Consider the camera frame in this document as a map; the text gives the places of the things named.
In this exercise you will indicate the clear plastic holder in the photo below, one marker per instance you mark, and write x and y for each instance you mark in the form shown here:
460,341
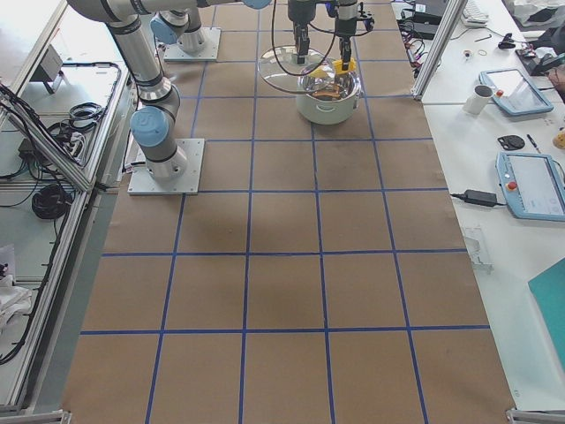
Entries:
475,243

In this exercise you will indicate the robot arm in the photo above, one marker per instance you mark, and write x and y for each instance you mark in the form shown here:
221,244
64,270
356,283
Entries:
170,26
152,126

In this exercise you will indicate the yellow corn cob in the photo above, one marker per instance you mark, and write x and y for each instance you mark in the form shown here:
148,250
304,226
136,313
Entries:
333,68

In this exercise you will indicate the blue teach pendant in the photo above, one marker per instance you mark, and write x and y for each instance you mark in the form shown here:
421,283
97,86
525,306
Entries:
531,186
515,93

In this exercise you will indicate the white mug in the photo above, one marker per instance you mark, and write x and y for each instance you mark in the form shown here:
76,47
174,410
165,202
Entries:
479,98

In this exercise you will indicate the teal board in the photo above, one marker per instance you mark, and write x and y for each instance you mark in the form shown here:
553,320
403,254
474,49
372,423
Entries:
548,290

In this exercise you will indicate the black round case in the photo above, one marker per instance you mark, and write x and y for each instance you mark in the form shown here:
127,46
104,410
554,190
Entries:
511,142

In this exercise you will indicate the black pen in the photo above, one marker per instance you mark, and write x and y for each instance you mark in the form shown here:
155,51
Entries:
534,144

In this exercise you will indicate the near blue teach pendant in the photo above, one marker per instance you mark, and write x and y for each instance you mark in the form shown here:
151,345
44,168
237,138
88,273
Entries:
531,186

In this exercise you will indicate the far blue teach pendant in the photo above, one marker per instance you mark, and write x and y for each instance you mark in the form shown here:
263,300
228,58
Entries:
515,93

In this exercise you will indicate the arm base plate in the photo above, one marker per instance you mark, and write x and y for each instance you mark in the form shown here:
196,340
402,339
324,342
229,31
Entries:
180,174
198,46

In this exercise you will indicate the aluminium frame post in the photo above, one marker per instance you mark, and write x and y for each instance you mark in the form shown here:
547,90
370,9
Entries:
440,41

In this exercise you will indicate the black power adapter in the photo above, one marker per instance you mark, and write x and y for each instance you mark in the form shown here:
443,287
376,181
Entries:
480,198

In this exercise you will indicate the white crumpled cloth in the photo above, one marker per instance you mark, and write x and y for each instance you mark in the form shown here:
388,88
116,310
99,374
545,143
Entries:
15,300

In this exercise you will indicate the mint green pot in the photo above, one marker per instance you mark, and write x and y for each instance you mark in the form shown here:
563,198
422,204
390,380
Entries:
334,104

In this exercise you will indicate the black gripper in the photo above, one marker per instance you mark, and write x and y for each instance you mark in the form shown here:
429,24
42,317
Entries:
299,11
344,22

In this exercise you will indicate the glass pot lid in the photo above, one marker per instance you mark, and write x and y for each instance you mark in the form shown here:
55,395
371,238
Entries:
279,69

